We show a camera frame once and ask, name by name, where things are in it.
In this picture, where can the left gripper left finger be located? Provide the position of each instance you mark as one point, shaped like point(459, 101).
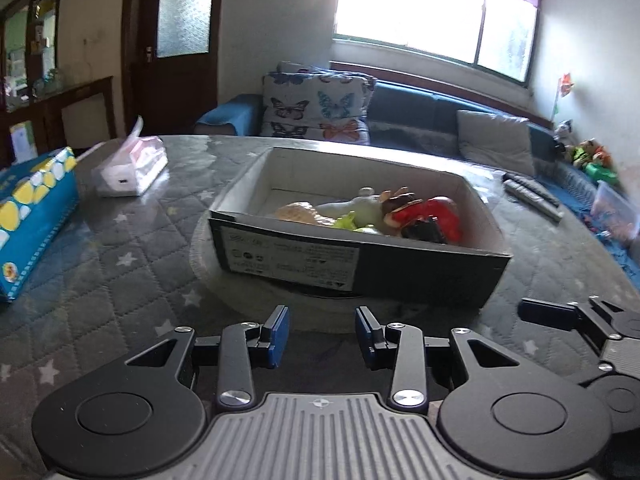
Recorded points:
point(243, 347)

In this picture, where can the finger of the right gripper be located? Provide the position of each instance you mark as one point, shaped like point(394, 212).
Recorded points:
point(599, 319)

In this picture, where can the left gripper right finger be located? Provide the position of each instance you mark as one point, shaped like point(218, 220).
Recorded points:
point(397, 347)

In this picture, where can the black haired doll figure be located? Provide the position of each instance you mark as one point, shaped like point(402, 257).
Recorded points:
point(413, 217)

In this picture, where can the red round toy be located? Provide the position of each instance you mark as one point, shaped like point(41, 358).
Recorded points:
point(449, 220)

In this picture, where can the tan peanut plush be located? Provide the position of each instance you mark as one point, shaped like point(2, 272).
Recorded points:
point(303, 212)

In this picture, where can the yellow green lemon toy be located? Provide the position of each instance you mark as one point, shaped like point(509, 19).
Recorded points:
point(347, 222)

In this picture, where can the white plush rabbit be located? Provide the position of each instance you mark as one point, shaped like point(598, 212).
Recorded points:
point(368, 206)

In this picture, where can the round beige mat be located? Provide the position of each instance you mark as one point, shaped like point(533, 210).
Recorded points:
point(312, 309)

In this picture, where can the clear plastic storage bin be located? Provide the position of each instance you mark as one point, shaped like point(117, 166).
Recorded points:
point(615, 214)

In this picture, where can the grey remote control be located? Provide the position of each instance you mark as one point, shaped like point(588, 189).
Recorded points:
point(532, 199)

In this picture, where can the black remote control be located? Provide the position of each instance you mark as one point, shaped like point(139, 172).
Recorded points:
point(532, 186)

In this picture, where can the green orange plush toys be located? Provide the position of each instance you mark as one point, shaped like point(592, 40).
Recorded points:
point(594, 160)

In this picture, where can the black white cardboard box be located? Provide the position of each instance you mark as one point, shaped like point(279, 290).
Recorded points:
point(249, 239)

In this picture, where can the black white plush toy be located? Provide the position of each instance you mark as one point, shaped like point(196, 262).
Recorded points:
point(564, 138)

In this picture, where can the grey pillow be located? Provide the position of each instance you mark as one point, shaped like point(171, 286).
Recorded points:
point(496, 140)

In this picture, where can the small pinwheel flag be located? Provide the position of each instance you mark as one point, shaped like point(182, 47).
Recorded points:
point(563, 88)

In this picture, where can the white tissue pack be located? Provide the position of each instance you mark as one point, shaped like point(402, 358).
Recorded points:
point(134, 166)

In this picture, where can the blue sofa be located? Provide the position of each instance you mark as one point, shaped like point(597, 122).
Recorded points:
point(414, 120)

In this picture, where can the blue yellow tissue box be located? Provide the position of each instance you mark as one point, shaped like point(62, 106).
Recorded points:
point(37, 197)

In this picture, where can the butterfly print pillow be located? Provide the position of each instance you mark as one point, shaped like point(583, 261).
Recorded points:
point(319, 105)

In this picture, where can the dark wooden console table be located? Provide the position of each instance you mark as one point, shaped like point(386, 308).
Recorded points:
point(45, 114)

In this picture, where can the window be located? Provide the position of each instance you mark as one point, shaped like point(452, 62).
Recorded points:
point(496, 36)

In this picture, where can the dark wooden door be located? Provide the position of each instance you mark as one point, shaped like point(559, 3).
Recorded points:
point(169, 63)

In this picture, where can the dark wooden cabinet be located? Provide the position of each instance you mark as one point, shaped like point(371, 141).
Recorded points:
point(28, 50)

